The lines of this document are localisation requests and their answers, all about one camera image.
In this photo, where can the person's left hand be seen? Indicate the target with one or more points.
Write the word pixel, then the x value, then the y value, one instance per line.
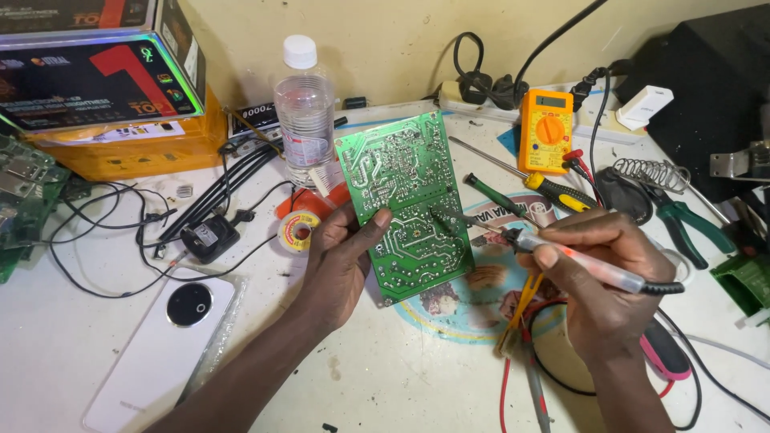
pixel 337 264

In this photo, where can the person's right hand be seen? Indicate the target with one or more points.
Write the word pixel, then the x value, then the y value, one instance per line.
pixel 601 300

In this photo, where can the translucent soldering iron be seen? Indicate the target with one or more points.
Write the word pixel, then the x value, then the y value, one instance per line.
pixel 577 261

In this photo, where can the green circuit board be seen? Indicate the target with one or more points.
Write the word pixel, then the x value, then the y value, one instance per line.
pixel 409 204

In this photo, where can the orange plastic piece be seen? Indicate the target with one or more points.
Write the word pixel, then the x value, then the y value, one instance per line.
pixel 313 201

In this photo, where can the pink and black tool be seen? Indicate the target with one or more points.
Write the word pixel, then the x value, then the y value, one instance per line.
pixel 665 352

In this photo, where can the yellow tweezers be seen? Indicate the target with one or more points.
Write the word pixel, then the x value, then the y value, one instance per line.
pixel 520 313

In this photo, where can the round printed sticker mat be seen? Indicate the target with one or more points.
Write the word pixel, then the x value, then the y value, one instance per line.
pixel 481 294

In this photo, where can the black power adapter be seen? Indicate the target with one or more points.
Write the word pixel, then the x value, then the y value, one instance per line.
pixel 209 237

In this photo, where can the soldering iron coil stand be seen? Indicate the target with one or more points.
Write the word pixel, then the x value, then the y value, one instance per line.
pixel 655 174

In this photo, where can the green plastic part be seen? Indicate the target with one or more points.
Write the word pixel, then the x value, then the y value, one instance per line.
pixel 746 282

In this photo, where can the clear plastic water bottle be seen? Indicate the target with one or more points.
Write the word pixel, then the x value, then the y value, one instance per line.
pixel 304 114

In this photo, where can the yellow digital multimeter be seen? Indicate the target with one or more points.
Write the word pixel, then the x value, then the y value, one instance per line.
pixel 546 132

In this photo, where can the white power strip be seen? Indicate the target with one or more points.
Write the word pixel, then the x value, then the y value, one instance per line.
pixel 595 123

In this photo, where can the white smartphone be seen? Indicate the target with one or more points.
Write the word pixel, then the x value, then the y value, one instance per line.
pixel 162 355

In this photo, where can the white charger plug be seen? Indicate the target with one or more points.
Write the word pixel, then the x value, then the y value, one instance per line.
pixel 643 107

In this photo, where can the black speaker box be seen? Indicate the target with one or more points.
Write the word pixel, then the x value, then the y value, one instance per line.
pixel 704 96

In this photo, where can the orange cardboard box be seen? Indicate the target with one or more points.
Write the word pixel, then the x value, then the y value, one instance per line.
pixel 138 147

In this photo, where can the black and orange product box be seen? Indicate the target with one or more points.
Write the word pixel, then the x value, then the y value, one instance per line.
pixel 96 66

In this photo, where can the pile of green circuit boards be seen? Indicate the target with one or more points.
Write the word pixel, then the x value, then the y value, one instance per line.
pixel 24 192

